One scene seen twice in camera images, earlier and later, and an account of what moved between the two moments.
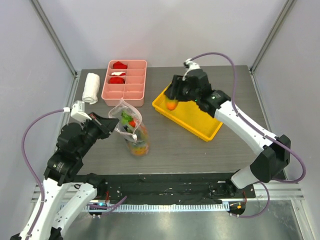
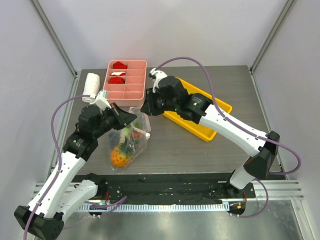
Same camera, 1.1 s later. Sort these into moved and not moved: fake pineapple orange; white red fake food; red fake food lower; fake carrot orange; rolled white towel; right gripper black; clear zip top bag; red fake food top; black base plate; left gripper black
Moved: left gripper black; clear zip top bag; fake carrot orange; right gripper black; fake pineapple orange
Not moved: black base plate; white red fake food; rolled white towel; red fake food lower; red fake food top
